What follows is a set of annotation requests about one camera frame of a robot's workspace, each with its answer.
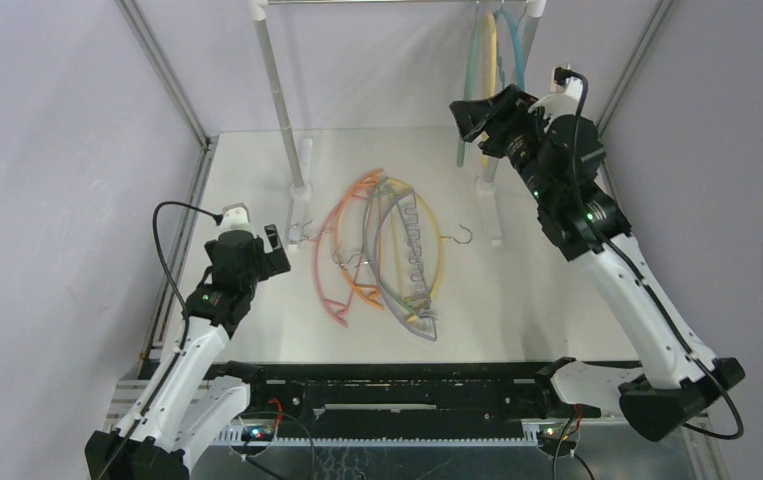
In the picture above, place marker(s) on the left circuit board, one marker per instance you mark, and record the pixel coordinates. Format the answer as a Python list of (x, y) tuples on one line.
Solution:
[(257, 433)]

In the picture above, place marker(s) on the right circuit board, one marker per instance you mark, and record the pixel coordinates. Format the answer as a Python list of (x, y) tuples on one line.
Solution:
[(551, 436)]

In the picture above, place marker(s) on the orange plain hanger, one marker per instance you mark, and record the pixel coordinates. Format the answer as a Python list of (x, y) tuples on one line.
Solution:
[(347, 229)]

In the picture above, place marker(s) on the pink plain hanger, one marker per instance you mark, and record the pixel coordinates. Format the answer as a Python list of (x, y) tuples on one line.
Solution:
[(328, 284)]

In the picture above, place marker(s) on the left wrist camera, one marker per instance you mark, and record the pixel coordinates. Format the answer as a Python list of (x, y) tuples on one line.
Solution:
[(236, 217)]

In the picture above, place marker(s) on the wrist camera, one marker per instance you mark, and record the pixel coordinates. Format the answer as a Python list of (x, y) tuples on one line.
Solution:
[(563, 89), (236, 217)]

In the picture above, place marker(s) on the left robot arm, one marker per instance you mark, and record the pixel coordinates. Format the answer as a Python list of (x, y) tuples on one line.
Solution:
[(166, 431)]

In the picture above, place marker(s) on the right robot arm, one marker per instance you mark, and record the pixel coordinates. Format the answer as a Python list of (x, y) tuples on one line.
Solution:
[(678, 376)]

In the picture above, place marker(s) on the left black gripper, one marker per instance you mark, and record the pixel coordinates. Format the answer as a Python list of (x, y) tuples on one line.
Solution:
[(272, 262)]

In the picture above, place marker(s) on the white clothes rack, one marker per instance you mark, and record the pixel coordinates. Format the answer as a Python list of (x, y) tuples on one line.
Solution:
[(299, 157)]

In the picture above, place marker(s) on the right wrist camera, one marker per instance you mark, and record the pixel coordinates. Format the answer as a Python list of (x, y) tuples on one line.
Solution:
[(563, 89)]

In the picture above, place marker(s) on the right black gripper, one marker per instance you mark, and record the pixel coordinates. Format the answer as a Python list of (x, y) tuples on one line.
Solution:
[(496, 125)]

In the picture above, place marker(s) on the circuit board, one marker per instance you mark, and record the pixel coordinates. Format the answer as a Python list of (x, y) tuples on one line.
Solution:
[(551, 436), (257, 433)]

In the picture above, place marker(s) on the blue wavy hanger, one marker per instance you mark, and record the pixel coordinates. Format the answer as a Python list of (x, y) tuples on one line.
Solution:
[(513, 27)]

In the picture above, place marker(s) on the green wavy hanger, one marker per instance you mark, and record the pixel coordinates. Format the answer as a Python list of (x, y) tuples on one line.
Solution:
[(473, 52)]

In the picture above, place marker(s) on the grey-green plain hanger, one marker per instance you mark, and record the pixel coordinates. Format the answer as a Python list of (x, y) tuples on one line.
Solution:
[(371, 245)]

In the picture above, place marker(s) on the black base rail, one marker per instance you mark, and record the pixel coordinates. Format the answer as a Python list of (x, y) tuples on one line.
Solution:
[(423, 402)]

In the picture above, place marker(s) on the purple wavy hanger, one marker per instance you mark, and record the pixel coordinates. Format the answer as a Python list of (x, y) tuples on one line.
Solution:
[(414, 265)]

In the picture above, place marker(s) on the yellow wavy hanger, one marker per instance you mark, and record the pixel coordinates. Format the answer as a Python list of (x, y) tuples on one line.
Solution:
[(489, 63)]

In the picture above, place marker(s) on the yellow plain hanger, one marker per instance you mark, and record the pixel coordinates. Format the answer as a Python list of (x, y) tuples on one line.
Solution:
[(419, 254)]

